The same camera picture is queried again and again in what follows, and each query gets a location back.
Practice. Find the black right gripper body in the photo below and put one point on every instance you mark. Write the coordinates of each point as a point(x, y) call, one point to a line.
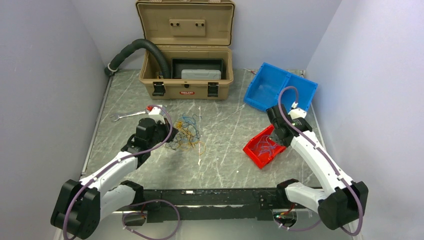
point(274, 136)

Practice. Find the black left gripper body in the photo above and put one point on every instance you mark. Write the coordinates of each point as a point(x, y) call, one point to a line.
point(161, 132)

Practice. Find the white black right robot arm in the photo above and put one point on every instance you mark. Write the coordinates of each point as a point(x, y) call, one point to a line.
point(330, 176)

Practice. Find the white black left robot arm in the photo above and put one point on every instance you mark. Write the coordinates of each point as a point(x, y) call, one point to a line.
point(82, 225)

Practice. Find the red plastic bin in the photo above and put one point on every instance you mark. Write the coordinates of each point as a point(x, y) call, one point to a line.
point(261, 149)

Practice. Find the silver combination wrench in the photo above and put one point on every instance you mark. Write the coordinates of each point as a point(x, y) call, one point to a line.
point(117, 116)

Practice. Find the black left toolbox latch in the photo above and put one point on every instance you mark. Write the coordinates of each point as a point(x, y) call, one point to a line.
point(159, 89)

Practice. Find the black toolbox latch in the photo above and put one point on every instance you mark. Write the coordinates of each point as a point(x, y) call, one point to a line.
point(159, 89)
point(212, 90)

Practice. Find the small red screwdriver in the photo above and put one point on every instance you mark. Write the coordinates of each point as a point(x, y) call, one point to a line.
point(251, 71)

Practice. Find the black tray in toolbox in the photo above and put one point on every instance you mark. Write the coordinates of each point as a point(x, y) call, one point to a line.
point(179, 64)

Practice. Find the black right toolbox latch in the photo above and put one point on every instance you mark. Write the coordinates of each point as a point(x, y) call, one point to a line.
point(212, 90)

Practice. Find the grey case in toolbox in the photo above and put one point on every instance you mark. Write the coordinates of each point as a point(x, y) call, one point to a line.
point(201, 74)

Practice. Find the tan plastic toolbox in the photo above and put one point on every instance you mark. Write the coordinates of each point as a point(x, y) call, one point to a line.
point(200, 29)

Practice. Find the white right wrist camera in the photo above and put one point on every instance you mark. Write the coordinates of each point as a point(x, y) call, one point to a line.
point(296, 112)

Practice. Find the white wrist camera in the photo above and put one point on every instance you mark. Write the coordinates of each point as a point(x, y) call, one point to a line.
point(156, 113)
point(296, 112)

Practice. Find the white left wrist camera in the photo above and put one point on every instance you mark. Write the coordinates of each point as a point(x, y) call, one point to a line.
point(156, 113)

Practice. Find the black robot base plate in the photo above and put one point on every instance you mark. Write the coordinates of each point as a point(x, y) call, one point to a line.
point(212, 204)

